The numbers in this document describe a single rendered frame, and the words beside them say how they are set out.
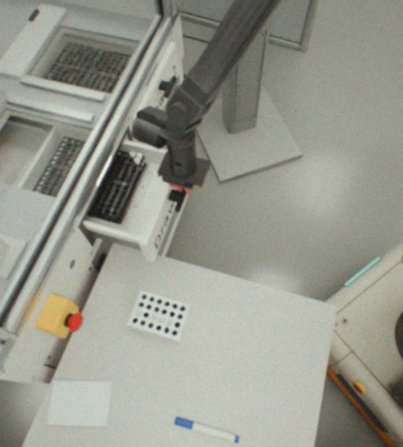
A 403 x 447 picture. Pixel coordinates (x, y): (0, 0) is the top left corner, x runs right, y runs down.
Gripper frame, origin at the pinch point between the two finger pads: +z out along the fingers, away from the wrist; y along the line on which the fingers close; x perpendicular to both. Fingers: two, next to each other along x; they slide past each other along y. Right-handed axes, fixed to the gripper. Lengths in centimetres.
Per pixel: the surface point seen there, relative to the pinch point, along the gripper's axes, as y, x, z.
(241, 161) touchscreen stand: 0, -72, 85
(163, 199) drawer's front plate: 3.3, 5.8, -3.1
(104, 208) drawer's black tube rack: 16.5, 10.4, -0.2
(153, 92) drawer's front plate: 17.1, -24.5, -2.4
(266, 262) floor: -25, -24, 89
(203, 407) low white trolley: -17.5, 43.1, 13.9
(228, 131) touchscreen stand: 12, -88, 84
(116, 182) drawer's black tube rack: 16.5, 3.3, -0.2
